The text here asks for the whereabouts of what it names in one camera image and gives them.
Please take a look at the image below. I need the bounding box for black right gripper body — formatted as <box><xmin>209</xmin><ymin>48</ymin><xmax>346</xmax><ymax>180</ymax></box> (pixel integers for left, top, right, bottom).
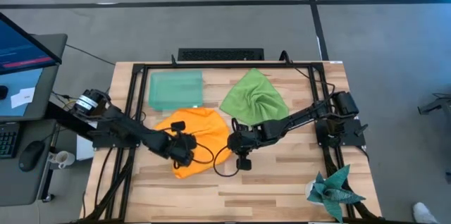
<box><xmin>227</xmin><ymin>127</ymin><xmax>264</xmax><ymax>155</ymax></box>

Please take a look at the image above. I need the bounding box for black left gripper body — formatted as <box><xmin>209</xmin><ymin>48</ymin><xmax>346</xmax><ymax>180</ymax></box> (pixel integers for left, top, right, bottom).
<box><xmin>165</xmin><ymin>131</ymin><xmax>198</xmax><ymax>158</ymax></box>

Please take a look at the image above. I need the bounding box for orange microfiber towel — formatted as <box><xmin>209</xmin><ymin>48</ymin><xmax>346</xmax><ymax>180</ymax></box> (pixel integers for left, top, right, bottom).
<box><xmin>154</xmin><ymin>107</ymin><xmax>233</xmax><ymax>180</ymax></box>

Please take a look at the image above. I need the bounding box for green microfiber towel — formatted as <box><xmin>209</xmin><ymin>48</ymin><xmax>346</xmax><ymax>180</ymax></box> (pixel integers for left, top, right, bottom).
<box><xmin>219</xmin><ymin>68</ymin><xmax>290</xmax><ymax>127</ymax></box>

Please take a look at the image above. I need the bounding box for teal translucent plastic basket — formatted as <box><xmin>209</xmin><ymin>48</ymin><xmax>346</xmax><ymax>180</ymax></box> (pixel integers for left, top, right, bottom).
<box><xmin>147</xmin><ymin>70</ymin><xmax>204</xmax><ymax>111</ymax></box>

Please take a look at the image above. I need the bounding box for white rectangular box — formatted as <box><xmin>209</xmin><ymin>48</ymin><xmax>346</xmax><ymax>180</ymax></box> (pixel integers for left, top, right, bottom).
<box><xmin>76</xmin><ymin>134</ymin><xmax>96</xmax><ymax>161</ymax></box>

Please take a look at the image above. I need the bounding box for teal fabric artificial plant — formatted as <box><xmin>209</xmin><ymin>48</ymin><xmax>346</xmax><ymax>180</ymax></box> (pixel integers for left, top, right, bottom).
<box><xmin>306</xmin><ymin>163</ymin><xmax>366</xmax><ymax>224</ymax></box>

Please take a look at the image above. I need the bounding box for black slanted desk bar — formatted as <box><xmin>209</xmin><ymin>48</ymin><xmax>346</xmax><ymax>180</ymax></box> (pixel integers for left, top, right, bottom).
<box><xmin>44</xmin><ymin>101</ymin><xmax>95</xmax><ymax>141</ymax></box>

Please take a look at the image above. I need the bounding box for black computer mouse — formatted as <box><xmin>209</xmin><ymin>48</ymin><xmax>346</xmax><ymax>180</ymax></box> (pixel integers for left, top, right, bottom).
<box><xmin>18</xmin><ymin>140</ymin><xmax>46</xmax><ymax>173</ymax></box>

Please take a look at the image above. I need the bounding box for grey computer desk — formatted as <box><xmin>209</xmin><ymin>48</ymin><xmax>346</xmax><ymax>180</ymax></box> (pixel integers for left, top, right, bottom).
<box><xmin>0</xmin><ymin>33</ymin><xmax>68</xmax><ymax>207</ymax></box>

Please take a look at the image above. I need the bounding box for white paper note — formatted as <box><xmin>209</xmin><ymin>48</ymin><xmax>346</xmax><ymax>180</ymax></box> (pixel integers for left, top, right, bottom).
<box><xmin>10</xmin><ymin>87</ymin><xmax>36</xmax><ymax>109</ymax></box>

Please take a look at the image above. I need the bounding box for black backlit keyboard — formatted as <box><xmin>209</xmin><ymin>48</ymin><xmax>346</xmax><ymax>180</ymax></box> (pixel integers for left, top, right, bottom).
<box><xmin>0</xmin><ymin>122</ymin><xmax>20</xmax><ymax>159</ymax></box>

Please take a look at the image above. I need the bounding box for pale blue desk pad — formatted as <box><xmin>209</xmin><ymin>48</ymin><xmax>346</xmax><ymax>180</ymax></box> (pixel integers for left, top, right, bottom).
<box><xmin>0</xmin><ymin>68</ymin><xmax>44</xmax><ymax>118</ymax></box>

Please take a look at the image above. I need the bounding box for black computer monitor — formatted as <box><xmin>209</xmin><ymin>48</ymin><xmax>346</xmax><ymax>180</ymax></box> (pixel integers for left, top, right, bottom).
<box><xmin>0</xmin><ymin>12</ymin><xmax>63</xmax><ymax>76</ymax></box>

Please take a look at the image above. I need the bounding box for person's foot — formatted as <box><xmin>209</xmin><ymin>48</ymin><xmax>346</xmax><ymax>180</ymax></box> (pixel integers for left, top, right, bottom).
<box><xmin>412</xmin><ymin>201</ymin><xmax>440</xmax><ymax>224</ymax></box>

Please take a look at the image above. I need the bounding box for black equipment stand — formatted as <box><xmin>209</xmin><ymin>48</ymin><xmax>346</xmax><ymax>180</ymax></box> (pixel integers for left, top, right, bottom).
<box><xmin>417</xmin><ymin>92</ymin><xmax>451</xmax><ymax>116</ymax></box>

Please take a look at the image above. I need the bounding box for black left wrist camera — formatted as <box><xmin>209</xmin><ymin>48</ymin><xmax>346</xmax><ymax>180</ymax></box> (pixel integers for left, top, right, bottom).
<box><xmin>170</xmin><ymin>120</ymin><xmax>187</xmax><ymax>132</ymax></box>

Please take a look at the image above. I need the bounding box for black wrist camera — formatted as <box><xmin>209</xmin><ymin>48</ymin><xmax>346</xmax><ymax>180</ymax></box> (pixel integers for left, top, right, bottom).
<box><xmin>170</xmin><ymin>120</ymin><xmax>187</xmax><ymax>132</ymax></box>
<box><xmin>236</xmin><ymin>156</ymin><xmax>252</xmax><ymax>171</ymax></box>

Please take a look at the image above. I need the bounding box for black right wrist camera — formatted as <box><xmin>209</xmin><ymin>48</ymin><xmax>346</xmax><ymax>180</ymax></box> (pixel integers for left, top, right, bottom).
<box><xmin>236</xmin><ymin>156</ymin><xmax>252</xmax><ymax>171</ymax></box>

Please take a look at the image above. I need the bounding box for black right camera cable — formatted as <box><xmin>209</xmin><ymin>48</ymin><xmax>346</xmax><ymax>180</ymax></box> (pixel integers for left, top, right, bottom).
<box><xmin>213</xmin><ymin>145</ymin><xmax>241</xmax><ymax>178</ymax></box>

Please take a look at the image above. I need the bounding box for black aluminium table frame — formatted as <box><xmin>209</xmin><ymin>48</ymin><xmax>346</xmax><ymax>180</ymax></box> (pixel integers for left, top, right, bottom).
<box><xmin>82</xmin><ymin>61</ymin><xmax>383</xmax><ymax>223</ymax></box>

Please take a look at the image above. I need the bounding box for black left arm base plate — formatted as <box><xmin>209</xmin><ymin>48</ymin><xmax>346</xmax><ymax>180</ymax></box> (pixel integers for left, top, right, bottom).
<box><xmin>92</xmin><ymin>123</ymin><xmax>142</xmax><ymax>149</ymax></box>

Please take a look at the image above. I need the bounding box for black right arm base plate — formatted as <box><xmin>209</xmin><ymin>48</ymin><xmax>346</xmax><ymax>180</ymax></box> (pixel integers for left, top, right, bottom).
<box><xmin>314</xmin><ymin>118</ymin><xmax>367</xmax><ymax>147</ymax></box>

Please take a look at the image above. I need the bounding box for thin black floor cable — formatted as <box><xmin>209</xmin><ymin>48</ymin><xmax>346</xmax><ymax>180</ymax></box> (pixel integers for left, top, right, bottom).
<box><xmin>65</xmin><ymin>43</ymin><xmax>116</xmax><ymax>66</ymax></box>

